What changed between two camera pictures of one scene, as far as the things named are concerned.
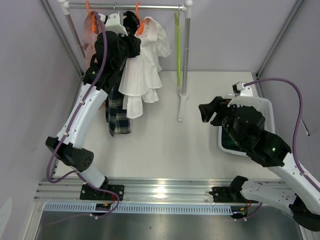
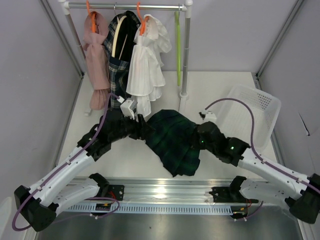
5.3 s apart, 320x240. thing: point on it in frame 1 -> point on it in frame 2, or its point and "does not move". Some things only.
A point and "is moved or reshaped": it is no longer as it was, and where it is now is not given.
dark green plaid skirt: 227,141 is moved or reshaped
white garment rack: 66,7 does not move
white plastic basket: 265,107 is moved or reshaped
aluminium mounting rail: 140,190 does not move
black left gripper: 133,42 -> 141,130
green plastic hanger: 177,19 does not move
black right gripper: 220,105 -> 200,147
